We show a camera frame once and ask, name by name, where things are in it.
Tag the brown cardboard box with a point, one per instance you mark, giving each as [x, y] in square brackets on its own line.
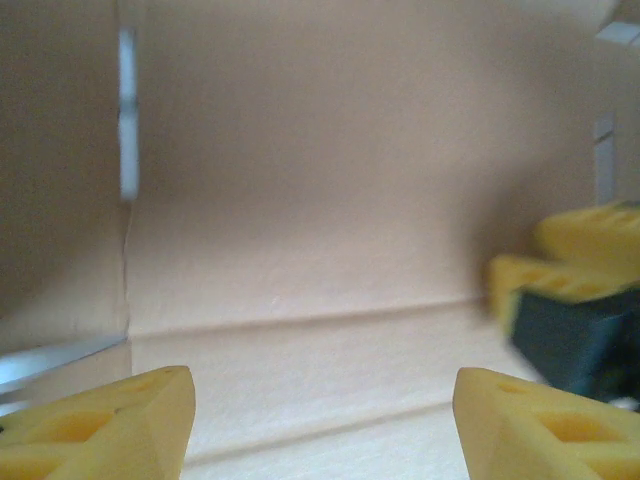
[320, 200]

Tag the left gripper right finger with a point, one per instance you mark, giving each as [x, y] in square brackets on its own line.
[525, 435]

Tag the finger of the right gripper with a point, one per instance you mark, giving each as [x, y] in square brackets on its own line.
[590, 235]
[520, 277]

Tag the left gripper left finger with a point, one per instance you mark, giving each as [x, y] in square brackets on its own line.
[110, 430]

